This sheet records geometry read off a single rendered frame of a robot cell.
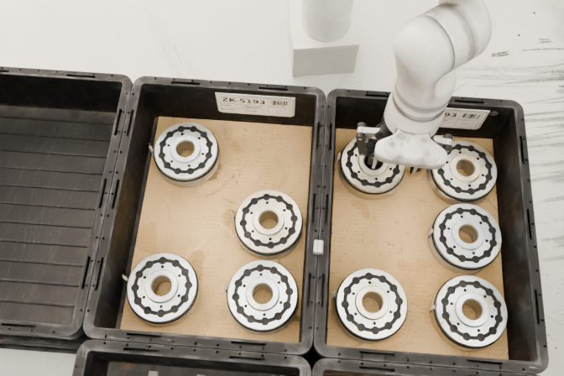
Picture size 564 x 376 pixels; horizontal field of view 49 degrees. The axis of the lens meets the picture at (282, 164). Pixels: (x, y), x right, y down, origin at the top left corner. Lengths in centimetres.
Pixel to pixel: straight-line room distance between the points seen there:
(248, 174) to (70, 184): 29
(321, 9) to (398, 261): 45
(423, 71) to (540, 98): 67
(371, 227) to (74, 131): 52
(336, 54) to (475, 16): 54
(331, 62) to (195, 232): 45
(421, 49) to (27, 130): 70
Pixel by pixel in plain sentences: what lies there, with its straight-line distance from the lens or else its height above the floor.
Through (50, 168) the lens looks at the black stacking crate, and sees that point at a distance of 107.
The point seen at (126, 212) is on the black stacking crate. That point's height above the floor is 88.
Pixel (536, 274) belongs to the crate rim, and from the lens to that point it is 90.
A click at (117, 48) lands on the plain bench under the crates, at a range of 131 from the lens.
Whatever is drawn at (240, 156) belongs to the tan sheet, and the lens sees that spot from 101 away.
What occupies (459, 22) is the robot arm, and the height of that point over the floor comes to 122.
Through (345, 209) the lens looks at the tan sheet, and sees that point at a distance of 97.
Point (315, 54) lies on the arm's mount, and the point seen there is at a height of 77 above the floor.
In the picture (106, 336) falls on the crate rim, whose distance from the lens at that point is 86.
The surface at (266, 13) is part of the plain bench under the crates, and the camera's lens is 133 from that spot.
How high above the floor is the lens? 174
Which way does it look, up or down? 65 degrees down
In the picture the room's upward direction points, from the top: straight up
